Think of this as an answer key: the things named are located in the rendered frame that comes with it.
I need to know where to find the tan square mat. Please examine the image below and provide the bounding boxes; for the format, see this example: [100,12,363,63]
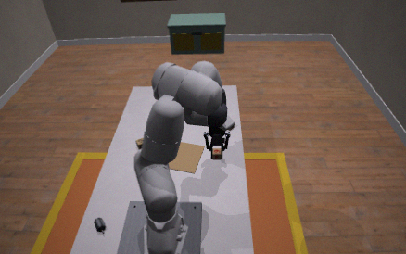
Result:
[169,142,205,173]

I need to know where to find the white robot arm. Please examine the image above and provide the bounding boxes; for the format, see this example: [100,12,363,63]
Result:
[134,61,235,254]

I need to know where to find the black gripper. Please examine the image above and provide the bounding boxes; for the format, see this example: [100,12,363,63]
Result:
[204,127,230,159]

